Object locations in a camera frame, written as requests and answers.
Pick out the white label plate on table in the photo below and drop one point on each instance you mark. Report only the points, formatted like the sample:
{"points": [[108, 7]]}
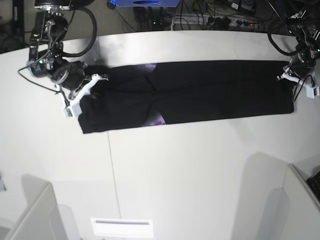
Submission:
{"points": [[123, 228]]}

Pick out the white partition panel left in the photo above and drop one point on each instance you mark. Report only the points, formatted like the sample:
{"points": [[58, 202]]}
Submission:
{"points": [[43, 219]]}

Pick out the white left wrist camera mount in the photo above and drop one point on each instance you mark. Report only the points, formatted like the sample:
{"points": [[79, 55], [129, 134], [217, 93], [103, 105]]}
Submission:
{"points": [[307, 82]]}

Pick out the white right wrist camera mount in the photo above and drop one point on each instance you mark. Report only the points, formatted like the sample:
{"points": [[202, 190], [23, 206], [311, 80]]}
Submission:
{"points": [[71, 105]]}

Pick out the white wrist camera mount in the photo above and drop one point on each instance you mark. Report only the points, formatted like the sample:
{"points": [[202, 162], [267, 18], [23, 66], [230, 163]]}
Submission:
{"points": [[307, 82], [71, 105]]}

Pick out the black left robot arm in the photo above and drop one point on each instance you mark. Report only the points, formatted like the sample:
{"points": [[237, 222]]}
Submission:
{"points": [[307, 52]]}

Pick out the grey power strip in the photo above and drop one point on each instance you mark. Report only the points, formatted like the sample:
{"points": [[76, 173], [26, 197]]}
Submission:
{"points": [[224, 22]]}

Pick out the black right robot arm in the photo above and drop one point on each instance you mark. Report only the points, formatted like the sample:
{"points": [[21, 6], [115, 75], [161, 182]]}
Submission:
{"points": [[46, 55]]}

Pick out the black keyboard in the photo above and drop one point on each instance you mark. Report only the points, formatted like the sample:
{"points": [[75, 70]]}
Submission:
{"points": [[314, 184]]}

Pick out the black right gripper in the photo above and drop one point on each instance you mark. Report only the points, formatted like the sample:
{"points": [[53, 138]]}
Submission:
{"points": [[71, 76]]}

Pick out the black T-shirt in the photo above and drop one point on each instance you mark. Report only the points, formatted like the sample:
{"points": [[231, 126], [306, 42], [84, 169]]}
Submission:
{"points": [[184, 92]]}

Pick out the white partition panel right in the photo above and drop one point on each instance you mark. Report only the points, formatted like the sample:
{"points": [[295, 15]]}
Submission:
{"points": [[291, 212]]}

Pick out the white partition panel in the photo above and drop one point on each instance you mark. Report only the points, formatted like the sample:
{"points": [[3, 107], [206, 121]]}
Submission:
{"points": [[291, 212], [43, 219]]}

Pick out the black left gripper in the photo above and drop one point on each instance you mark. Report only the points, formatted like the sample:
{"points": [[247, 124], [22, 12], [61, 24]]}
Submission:
{"points": [[300, 65]]}

